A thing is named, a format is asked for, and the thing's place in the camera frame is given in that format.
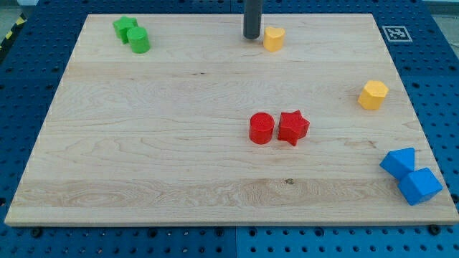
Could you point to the yellow hexagon block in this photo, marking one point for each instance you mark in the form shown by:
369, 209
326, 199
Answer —
373, 95

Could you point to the green cylinder block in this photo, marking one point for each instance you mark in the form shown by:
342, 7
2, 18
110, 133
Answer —
138, 40

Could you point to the yellow heart block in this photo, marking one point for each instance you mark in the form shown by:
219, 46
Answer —
273, 39

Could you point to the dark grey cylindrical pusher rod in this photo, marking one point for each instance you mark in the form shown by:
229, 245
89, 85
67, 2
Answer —
252, 19

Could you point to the blue cube block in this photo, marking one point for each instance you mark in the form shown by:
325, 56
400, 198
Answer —
419, 186

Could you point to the light wooden board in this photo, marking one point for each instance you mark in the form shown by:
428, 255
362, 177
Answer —
162, 138

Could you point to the red cylinder block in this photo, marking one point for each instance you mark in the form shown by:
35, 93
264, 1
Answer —
261, 128

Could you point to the blue triangle block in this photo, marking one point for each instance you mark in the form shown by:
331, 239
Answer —
399, 163

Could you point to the green star block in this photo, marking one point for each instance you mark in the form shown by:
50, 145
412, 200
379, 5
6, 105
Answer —
122, 25

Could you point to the red star block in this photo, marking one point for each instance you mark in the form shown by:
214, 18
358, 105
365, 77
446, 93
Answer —
292, 127

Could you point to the white fiducial marker tag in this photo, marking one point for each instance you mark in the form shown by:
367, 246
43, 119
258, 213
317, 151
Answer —
395, 33

